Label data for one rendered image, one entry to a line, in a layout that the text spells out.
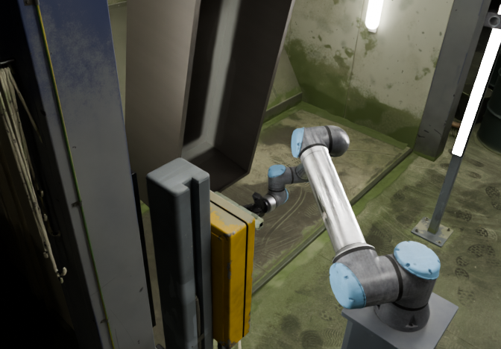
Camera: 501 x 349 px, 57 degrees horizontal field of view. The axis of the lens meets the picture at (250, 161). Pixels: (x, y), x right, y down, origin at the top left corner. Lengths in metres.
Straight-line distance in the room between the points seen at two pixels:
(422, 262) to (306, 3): 2.84
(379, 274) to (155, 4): 1.19
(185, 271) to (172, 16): 1.19
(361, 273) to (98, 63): 0.99
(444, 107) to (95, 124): 2.95
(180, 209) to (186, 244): 0.06
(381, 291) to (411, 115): 2.42
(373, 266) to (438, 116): 2.31
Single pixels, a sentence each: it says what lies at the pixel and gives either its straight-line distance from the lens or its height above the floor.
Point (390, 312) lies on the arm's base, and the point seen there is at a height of 0.69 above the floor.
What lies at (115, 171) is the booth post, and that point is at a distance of 1.17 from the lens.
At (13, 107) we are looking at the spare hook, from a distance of 1.05.
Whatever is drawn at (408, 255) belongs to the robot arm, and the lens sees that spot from 1.60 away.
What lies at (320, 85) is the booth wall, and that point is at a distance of 4.13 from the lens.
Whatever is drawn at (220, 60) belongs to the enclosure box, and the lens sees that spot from 2.46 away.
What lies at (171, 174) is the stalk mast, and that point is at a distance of 0.58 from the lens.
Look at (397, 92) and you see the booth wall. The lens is 3.78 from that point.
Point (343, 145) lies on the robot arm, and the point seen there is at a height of 1.00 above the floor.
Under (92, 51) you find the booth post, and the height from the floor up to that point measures 1.62.
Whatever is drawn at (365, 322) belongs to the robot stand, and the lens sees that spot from 1.73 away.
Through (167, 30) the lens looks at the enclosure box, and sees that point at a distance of 1.73.
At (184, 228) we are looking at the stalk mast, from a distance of 0.59.
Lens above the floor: 1.98
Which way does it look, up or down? 34 degrees down
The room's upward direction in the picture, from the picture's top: 2 degrees clockwise
